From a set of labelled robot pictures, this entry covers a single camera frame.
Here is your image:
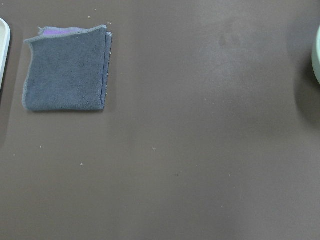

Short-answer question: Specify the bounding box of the grey folded cloth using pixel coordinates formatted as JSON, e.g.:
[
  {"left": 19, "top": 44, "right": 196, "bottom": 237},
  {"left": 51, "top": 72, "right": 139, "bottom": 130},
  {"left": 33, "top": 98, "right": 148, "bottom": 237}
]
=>
[{"left": 22, "top": 25, "right": 112, "bottom": 112}]

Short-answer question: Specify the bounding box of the cream rabbit tray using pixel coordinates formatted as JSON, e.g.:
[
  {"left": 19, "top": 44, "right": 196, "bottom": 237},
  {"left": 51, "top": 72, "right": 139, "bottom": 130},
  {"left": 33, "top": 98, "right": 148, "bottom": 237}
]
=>
[{"left": 0, "top": 18, "right": 11, "bottom": 89}]

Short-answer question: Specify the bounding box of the mint green bowl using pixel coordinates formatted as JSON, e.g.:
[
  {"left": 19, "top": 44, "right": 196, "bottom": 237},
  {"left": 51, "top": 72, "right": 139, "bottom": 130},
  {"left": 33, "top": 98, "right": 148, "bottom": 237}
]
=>
[{"left": 311, "top": 28, "right": 320, "bottom": 83}]

